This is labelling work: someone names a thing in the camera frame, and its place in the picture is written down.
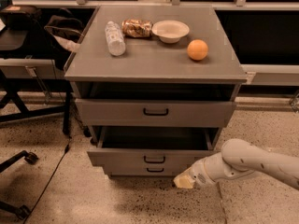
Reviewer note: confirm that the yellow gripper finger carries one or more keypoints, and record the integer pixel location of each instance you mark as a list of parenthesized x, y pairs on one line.
[(185, 180)]

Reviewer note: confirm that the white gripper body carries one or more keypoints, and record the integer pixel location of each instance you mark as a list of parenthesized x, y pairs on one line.
[(198, 174)]

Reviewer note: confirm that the grey drawer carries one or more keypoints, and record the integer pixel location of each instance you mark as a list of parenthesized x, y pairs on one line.
[(153, 146), (148, 113), (143, 171)]

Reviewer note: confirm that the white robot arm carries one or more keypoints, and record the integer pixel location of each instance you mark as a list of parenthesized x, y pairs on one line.
[(239, 159)]

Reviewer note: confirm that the grey bottom drawer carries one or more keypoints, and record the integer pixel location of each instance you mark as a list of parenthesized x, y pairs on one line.
[(143, 171)]

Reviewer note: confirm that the grey drawer cabinet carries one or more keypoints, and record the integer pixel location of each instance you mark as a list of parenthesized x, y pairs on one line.
[(152, 70)]

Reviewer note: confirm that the grey top drawer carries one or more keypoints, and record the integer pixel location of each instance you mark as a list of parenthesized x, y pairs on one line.
[(148, 113)]

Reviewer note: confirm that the orange ball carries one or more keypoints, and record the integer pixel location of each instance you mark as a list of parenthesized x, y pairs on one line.
[(197, 50)]

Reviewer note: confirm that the white bowl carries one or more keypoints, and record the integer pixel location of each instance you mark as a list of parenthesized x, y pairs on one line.
[(170, 32)]

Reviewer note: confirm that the black chair base with casters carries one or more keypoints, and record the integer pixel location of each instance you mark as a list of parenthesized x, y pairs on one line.
[(22, 211)]

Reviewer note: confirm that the crumpled chip bag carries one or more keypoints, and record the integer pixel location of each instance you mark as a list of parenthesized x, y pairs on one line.
[(137, 28)]

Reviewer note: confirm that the clear plastic water bottle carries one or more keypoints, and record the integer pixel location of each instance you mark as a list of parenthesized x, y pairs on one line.
[(115, 39)]

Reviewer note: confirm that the dark bag on chair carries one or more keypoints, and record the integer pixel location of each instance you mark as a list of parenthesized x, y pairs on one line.
[(66, 31)]

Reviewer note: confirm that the grey side desk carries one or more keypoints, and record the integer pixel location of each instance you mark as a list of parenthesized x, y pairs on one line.
[(26, 68)]

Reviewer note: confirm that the black office chair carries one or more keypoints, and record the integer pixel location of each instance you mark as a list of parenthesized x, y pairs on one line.
[(24, 37)]

